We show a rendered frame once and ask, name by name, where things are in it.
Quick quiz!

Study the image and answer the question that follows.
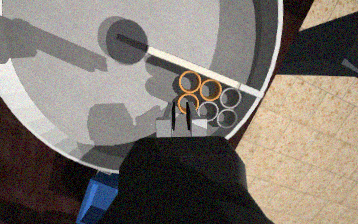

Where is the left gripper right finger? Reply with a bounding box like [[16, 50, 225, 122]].
[[186, 102, 207, 137]]

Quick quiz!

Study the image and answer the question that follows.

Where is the blue open tray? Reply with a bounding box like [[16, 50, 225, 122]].
[[76, 171, 119, 224]]

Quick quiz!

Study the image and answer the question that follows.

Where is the silver metal ring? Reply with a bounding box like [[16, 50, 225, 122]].
[[216, 86, 241, 109], [214, 105, 237, 128], [197, 99, 218, 122]]

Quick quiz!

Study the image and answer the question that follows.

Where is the bronze bushing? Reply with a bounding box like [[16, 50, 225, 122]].
[[179, 70, 201, 93], [198, 78, 222, 101], [177, 92, 199, 114]]

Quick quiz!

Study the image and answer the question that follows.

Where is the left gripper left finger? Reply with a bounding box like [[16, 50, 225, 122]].
[[155, 102, 176, 137]]

